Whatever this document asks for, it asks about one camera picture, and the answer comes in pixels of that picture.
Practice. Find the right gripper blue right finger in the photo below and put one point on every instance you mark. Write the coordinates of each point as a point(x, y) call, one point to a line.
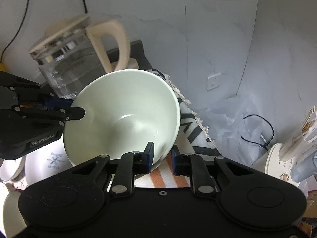
point(180, 162)

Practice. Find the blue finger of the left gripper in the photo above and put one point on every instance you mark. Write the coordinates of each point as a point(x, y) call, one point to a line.
point(59, 103)

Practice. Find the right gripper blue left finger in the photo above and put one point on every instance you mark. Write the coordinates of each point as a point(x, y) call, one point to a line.
point(147, 158)

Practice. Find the small white plate blue print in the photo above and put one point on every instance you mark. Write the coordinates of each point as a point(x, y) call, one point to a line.
point(46, 162)

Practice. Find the white deep plate blue print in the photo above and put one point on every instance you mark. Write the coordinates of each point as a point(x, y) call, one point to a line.
point(10, 169)

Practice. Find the pale green bowl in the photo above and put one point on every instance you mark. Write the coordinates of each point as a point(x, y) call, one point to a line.
point(124, 111)

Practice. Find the large white plate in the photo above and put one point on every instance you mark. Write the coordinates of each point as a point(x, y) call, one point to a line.
point(12, 220)

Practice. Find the patterned table mat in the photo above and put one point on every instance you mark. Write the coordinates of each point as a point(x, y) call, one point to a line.
point(192, 138)

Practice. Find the cream kettle base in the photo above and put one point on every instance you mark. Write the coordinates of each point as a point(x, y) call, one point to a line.
point(132, 64)

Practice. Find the cream drying rack stand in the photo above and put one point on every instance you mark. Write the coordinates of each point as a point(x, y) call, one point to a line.
point(282, 158)

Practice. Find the blue baby bottle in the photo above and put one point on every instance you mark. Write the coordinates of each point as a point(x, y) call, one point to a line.
point(304, 169)

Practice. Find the glass kettle cream handle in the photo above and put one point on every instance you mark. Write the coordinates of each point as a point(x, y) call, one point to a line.
point(71, 54)

